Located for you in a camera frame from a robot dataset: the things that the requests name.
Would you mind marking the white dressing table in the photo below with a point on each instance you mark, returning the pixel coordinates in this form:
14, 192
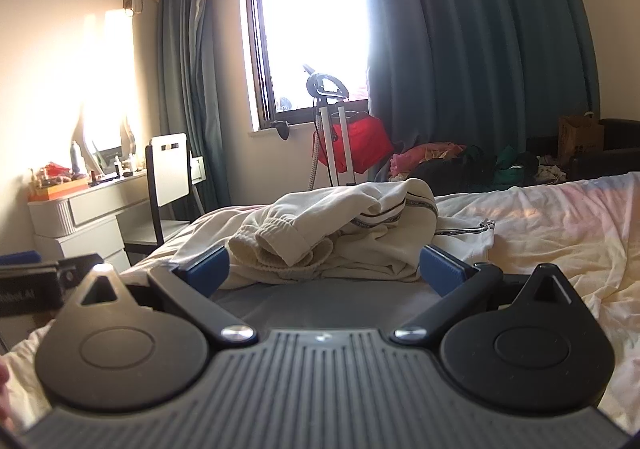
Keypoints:
90, 219

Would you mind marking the green cloth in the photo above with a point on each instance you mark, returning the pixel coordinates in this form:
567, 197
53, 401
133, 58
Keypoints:
510, 169

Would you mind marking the pink clothes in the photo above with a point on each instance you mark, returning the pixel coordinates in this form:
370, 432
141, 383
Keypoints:
425, 154

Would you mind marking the red bag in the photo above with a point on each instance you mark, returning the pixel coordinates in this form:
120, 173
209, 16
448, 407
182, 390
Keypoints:
362, 139

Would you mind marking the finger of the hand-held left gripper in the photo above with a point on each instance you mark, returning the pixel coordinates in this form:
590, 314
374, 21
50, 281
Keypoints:
20, 258

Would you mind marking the bed with pastel duvet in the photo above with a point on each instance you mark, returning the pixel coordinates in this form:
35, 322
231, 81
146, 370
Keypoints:
550, 239

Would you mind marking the pile of clothes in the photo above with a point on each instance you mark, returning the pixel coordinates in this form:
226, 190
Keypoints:
450, 176

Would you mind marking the white metal stand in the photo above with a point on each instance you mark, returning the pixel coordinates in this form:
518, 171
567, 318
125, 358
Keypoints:
330, 104

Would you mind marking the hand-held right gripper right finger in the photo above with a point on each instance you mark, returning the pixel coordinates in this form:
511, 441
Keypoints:
442, 273

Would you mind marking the floral cloth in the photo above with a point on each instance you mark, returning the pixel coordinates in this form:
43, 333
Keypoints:
550, 171

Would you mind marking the black sofa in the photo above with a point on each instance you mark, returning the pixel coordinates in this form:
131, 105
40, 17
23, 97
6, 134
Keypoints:
620, 149

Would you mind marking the wall socket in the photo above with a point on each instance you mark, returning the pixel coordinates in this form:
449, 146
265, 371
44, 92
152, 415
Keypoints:
128, 4

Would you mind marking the brown paper bag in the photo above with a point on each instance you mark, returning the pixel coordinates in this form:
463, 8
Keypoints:
580, 139

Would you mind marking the teal curtain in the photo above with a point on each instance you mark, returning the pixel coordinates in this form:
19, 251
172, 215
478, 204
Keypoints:
475, 39
192, 79

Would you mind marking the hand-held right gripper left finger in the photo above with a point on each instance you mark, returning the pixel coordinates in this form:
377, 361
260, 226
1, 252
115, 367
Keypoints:
206, 270

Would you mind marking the orange tray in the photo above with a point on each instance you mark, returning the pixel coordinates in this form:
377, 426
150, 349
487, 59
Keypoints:
55, 189

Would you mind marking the window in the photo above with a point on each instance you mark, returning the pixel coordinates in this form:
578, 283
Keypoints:
310, 19

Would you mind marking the grey bed sheet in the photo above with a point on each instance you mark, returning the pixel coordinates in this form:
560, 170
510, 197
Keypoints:
325, 304

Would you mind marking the wavy frame mirror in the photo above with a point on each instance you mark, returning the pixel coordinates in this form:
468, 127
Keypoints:
107, 136

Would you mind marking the white and black chair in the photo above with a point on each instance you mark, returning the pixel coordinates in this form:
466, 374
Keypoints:
167, 169

